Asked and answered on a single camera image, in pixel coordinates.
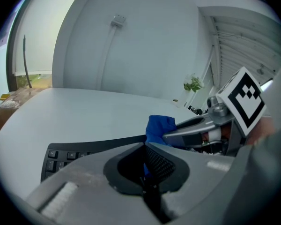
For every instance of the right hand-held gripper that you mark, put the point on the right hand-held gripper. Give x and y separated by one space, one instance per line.
246 99

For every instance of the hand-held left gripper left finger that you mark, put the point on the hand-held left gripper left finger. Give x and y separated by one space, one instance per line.
91 186

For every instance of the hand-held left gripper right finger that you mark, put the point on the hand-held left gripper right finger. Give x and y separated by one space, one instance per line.
196 186

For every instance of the blue cloth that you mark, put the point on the blue cloth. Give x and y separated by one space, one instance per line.
158 128

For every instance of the black keyboard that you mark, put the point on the black keyboard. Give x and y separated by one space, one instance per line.
61 158

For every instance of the person's right forearm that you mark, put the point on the person's right forearm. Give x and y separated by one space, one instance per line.
263 128

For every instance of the white vase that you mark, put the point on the white vase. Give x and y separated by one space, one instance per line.
188 98

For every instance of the green flowering plant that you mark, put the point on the green flowering plant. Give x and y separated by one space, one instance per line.
194 83

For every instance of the brown cardboard box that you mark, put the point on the brown cardboard box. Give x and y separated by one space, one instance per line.
21 99

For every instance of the yellow packet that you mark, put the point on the yellow packet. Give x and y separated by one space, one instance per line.
5 96

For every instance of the thin black pole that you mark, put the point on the thin black pole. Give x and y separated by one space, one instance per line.
25 60

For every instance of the window with roller blind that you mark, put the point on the window with roller blind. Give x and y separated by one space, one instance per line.
37 32

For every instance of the white wall outlet box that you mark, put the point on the white wall outlet box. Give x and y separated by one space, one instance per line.
118 20

